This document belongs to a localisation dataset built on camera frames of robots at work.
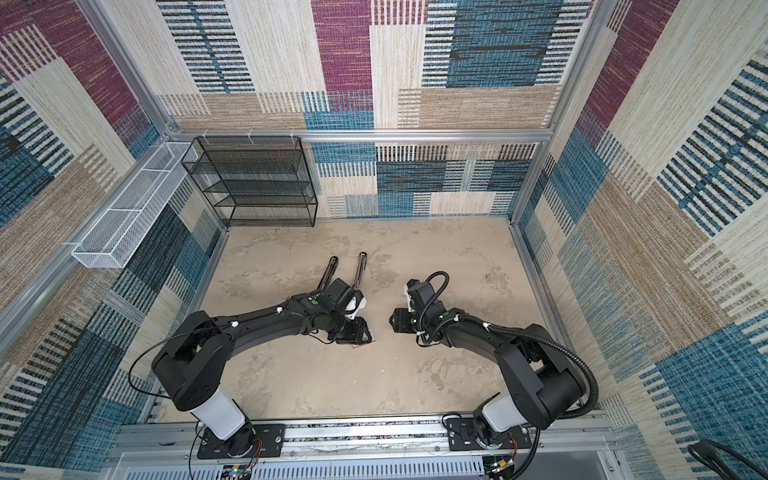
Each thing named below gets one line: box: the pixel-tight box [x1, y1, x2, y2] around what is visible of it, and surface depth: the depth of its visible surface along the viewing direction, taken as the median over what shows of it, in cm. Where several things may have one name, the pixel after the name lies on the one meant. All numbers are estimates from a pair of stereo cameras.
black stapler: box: [317, 252, 367, 290], surface depth 107 cm
